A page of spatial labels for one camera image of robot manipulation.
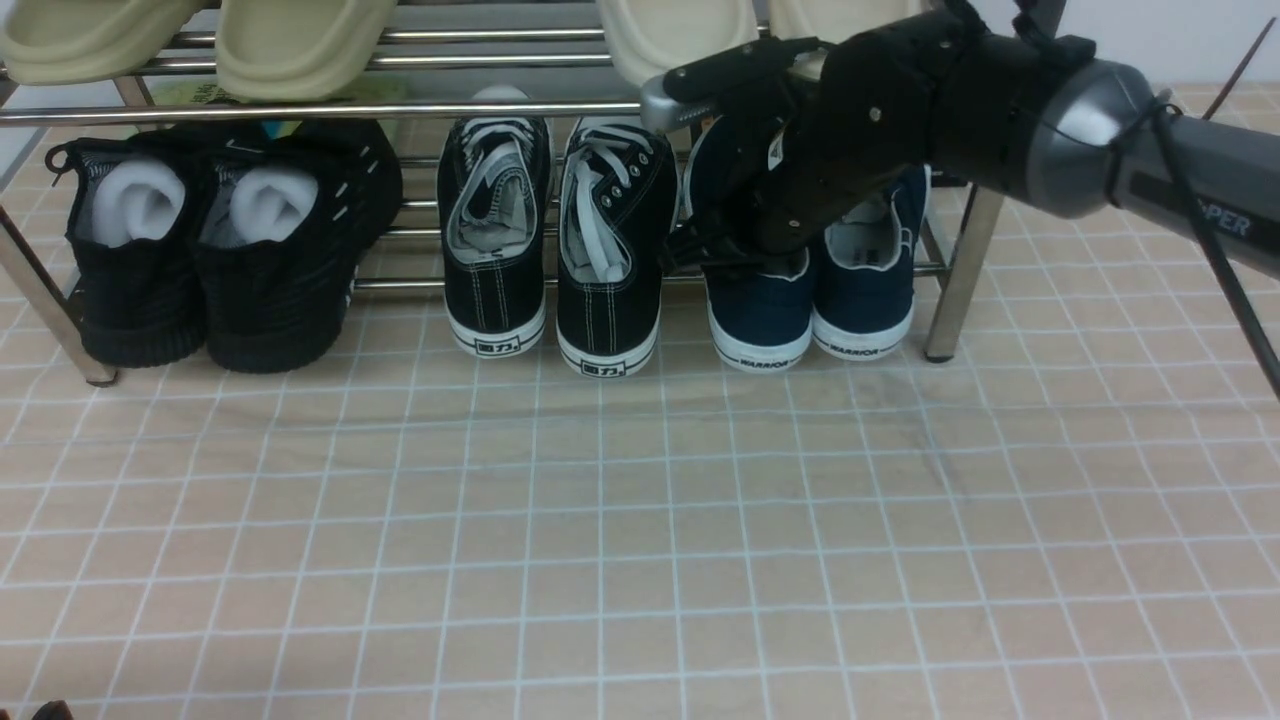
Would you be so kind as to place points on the olive green slipper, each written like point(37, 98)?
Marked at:
point(296, 50)
point(68, 42)

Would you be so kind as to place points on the left black knit sneaker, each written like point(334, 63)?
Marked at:
point(138, 206)

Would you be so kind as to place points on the right cream slipper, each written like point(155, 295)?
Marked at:
point(835, 20)

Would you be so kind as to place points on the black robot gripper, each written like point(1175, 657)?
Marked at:
point(869, 118)

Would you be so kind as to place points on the left cream slipper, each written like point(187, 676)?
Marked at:
point(647, 38)

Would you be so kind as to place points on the stainless steel shoe rack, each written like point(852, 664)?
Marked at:
point(954, 261)

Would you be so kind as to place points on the black knit sneaker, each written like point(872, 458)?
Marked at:
point(138, 206)
point(288, 221)

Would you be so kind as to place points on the right black knit sneaker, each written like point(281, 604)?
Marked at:
point(288, 221)

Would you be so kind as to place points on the black canvas sneaker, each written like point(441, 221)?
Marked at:
point(493, 183)
point(618, 200)

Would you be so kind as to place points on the navy slip-on shoe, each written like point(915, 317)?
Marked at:
point(864, 292)
point(760, 317)

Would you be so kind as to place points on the cream slipper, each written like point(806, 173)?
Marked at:
point(835, 20)
point(647, 38)

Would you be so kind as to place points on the right olive green slipper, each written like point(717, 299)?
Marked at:
point(296, 50)

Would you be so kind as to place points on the left olive green slipper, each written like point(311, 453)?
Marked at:
point(68, 42)

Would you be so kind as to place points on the right black canvas sneaker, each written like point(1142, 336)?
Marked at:
point(618, 200)

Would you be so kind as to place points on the dark object bottom left corner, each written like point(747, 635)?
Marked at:
point(53, 710)

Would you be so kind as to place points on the left black canvas sneaker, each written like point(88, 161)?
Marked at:
point(493, 183)

